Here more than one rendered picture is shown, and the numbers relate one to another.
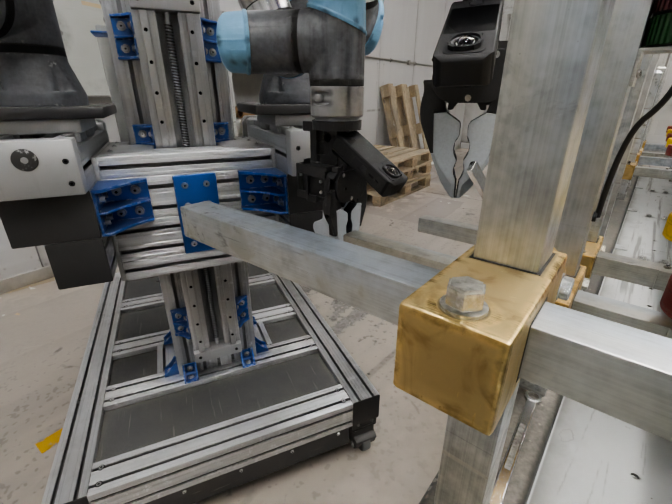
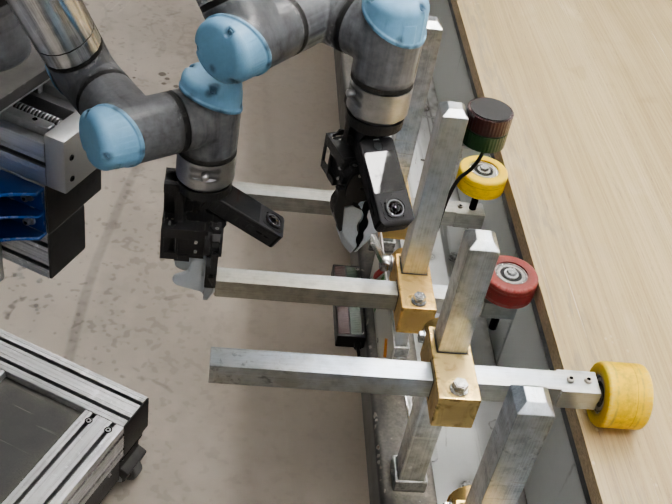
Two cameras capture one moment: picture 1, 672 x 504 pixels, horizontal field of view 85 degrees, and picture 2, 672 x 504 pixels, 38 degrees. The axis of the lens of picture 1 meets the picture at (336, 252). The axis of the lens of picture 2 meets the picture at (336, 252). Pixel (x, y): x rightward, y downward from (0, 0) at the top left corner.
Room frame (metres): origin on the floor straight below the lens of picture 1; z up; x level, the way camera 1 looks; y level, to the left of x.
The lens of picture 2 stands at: (-0.24, 0.64, 1.79)
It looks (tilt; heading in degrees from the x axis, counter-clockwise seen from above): 40 degrees down; 311
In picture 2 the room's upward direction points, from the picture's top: 11 degrees clockwise
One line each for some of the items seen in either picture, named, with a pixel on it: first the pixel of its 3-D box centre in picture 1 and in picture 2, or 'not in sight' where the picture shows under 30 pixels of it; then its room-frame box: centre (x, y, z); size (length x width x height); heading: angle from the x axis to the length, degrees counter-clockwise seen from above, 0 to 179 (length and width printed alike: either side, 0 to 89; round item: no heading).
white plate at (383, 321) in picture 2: not in sight; (380, 309); (0.43, -0.26, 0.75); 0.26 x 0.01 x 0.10; 140
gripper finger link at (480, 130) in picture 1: (476, 153); (363, 214); (0.41, -0.15, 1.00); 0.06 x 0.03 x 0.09; 161
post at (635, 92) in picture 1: (595, 201); (401, 151); (0.59, -0.42, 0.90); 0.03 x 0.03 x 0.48; 50
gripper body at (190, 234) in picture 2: (332, 162); (196, 213); (0.56, 0.00, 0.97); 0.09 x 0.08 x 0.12; 50
